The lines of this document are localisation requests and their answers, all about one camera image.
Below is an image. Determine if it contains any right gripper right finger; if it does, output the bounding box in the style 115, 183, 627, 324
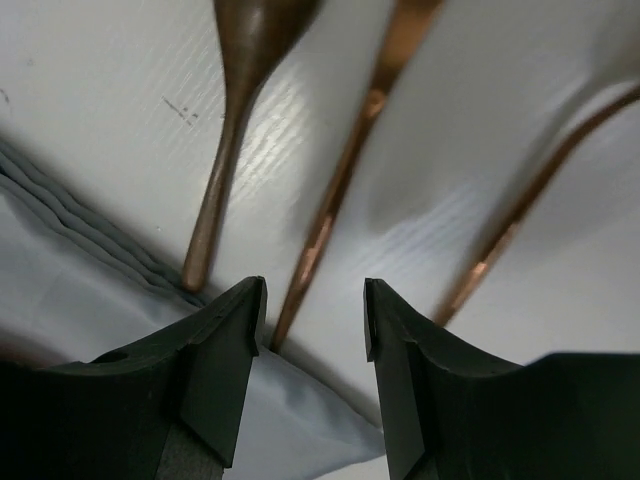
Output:
364, 279, 639, 479

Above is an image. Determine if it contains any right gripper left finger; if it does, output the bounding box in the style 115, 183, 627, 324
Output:
1, 277, 267, 479

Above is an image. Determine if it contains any grey cloth placemat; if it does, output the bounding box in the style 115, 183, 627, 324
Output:
1, 144, 384, 479

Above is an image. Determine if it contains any copper spoon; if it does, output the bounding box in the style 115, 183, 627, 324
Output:
182, 0, 320, 293

